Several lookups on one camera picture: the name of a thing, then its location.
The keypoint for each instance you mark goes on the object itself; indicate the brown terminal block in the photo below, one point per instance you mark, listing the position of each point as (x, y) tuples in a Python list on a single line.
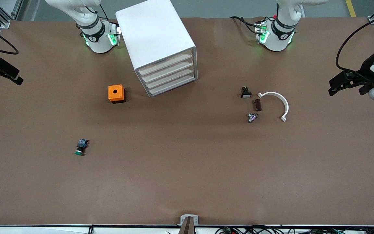
[(257, 105)]

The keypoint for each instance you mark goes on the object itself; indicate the grey table edge bracket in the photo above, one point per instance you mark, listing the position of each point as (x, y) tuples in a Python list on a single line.
[(189, 219)]

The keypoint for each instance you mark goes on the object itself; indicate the white curved plastic bracket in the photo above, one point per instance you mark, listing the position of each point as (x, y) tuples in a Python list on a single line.
[(273, 93)]

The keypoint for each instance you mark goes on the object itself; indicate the black switch with white face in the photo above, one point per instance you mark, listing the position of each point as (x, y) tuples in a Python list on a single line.
[(246, 93)]

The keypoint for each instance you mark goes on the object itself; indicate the white plastic drawer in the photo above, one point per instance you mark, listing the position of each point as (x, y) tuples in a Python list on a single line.
[(171, 79), (166, 65), (169, 72), (173, 85)]

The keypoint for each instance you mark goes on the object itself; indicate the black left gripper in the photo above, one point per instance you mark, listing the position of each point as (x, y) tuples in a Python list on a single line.
[(366, 69)]

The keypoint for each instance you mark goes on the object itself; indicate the white drawer cabinet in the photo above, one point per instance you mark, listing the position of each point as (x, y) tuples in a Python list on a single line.
[(154, 32)]

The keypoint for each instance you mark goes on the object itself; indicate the green mushroom push button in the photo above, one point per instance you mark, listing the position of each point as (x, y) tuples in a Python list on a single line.
[(81, 146)]

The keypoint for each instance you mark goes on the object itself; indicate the brown table cover mat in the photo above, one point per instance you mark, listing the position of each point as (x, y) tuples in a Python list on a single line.
[(187, 162)]

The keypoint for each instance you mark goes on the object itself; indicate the orange box with hole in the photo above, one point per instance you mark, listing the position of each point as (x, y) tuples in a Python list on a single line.
[(111, 96)]

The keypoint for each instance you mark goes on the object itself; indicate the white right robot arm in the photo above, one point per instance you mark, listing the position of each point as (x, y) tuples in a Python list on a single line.
[(96, 35)]

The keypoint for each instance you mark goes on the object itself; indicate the silver metal fitting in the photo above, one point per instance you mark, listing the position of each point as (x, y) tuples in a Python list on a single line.
[(252, 117)]

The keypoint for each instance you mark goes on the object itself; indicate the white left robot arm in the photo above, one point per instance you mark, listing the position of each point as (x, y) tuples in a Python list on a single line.
[(276, 35)]

